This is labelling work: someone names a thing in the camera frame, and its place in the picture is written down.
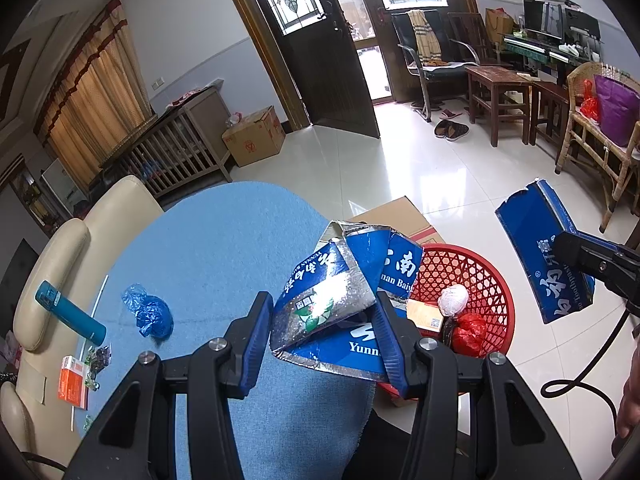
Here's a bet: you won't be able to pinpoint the flat cardboard box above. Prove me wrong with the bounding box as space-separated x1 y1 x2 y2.
347 195 446 408

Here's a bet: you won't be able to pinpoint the red plastic basket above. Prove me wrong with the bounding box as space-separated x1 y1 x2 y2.
377 243 516 396

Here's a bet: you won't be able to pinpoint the small crumpled wrappers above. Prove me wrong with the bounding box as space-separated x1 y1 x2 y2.
82 344 113 391

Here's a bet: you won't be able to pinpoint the tan small box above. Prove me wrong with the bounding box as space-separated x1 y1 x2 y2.
406 300 448 333

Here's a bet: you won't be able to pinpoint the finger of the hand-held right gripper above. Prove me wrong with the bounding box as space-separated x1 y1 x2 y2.
552 230 622 282

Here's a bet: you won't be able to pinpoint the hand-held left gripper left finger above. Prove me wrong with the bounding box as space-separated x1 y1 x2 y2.
65 291 275 480

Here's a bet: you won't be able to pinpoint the black cable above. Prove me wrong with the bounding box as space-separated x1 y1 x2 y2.
20 452 68 473
541 305 633 443

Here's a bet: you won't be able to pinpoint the red plastic bag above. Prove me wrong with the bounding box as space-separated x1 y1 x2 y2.
450 312 488 358
580 79 601 123

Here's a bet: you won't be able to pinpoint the cream leather sofa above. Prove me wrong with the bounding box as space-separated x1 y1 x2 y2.
0 175 166 466

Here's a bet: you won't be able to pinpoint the brown paper bag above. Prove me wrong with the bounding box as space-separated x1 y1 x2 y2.
485 7 515 48

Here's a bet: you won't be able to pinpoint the torn blue silver carton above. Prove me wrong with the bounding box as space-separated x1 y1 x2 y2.
269 220 426 383

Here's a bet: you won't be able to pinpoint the blue plastic bag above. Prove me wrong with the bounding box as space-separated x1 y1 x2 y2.
122 283 174 341

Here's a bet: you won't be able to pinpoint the brown wooden stool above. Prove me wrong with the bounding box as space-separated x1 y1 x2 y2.
465 65 533 147

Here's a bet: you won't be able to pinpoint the blue thermos bottle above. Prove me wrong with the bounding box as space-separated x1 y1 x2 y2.
35 281 107 347

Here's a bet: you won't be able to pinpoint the striped beige scarf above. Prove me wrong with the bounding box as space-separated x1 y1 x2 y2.
407 9 443 63

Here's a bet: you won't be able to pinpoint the brown curtain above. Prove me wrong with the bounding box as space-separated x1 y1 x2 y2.
32 0 156 186

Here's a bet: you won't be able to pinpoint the purple bag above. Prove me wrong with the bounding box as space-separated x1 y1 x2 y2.
594 74 640 147

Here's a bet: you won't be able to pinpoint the blue toothpaste carton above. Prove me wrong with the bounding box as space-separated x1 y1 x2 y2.
495 177 597 325

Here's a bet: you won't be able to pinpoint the dark wooden chair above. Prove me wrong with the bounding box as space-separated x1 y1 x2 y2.
446 11 516 68

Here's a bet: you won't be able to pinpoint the dark side table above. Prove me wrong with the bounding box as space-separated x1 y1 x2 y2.
527 80 571 146

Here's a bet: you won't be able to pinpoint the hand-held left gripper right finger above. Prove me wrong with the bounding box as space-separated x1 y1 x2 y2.
372 291 581 480

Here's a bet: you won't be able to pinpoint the orange box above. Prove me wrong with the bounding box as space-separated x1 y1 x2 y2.
57 356 91 406

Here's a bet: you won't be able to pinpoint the dark wooden cabinet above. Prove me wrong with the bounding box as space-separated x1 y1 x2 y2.
0 155 56 233

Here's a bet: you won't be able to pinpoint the green desk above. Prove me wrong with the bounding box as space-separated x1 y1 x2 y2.
502 34 601 78

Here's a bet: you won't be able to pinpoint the cardboard box with red print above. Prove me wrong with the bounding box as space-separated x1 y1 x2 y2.
222 106 286 168

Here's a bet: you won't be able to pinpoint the black metal frame chair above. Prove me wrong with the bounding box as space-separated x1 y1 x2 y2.
391 10 478 123

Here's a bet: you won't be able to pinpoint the white paper ball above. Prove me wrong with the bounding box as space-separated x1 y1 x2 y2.
438 284 470 318

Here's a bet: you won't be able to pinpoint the wicker chair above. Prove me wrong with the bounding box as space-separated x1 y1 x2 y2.
555 61 640 233

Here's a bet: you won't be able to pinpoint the black monitor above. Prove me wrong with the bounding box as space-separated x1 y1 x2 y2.
522 0 565 46
562 7 603 56

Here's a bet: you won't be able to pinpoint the wooden baby crib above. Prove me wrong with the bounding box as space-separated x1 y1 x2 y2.
100 85 233 198

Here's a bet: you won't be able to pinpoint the white appliance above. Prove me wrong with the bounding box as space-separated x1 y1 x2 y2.
41 159 86 218

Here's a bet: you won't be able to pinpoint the person's right forearm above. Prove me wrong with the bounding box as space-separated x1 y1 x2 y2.
615 370 640 443

